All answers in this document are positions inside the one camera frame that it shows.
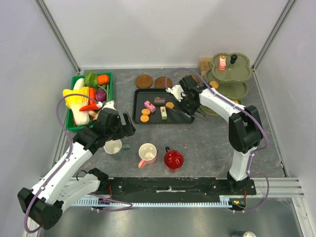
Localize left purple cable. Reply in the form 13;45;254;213
24;93;103;234

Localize pink mug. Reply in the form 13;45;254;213
138;143;157;168

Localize red mug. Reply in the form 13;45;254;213
163;146;184;173

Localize white toy radish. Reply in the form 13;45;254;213
73;78;84;90

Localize chocolate layer cake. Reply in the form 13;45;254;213
154;97;166;107

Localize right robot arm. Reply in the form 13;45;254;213
166;76;263;195

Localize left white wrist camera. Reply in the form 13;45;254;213
96;100;116;111

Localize green plastic crate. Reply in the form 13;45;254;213
65;71;113;132

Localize middle brown saucer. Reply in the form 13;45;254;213
154;77;172;88

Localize left brown saucer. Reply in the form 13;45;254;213
135;75;153;88

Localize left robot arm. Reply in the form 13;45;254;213
17;107;136;234

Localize purple cable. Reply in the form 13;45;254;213
24;93;103;234
164;68;270;213

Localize upright orange toy carrot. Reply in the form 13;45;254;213
89;87;96;105

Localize brown cardboard boxes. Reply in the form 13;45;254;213
199;57;212;76

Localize beige toy mushroom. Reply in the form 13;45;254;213
88;111;99;120

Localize orange toy pumpkin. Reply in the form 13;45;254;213
97;74;110;85

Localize green three-tier stand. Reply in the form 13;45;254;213
202;52;252;104

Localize orange biscuit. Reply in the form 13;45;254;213
140;115;149;123
209;81;219;89
141;109;151;116
165;102;174;109

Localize brown saucer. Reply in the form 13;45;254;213
193;76;199;83
154;77;172;88
135;75;153;88

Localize lying orange toy carrot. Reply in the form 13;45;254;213
79;103;100;112

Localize pink striped cake slice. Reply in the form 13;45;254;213
218;55;227;71

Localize white cable duct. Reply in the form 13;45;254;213
73;196;237;208

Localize right brown saucer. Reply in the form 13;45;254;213
193;76;199;83

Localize black baking tray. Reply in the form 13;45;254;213
132;88;195;124

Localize metal tongs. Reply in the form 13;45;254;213
166;106;206;119

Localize green white cake slice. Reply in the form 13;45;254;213
160;106;167;120

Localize grey blue mug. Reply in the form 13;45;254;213
103;140;130;159

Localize green toy beans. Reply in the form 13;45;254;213
98;85;110;103

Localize pink cake with cherry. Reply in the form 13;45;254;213
144;100;156;113

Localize yellow toy cabbage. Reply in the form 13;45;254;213
62;86;89;111

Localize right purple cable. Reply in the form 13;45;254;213
164;68;270;213

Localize purple toy onion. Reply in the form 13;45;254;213
95;89;107;102

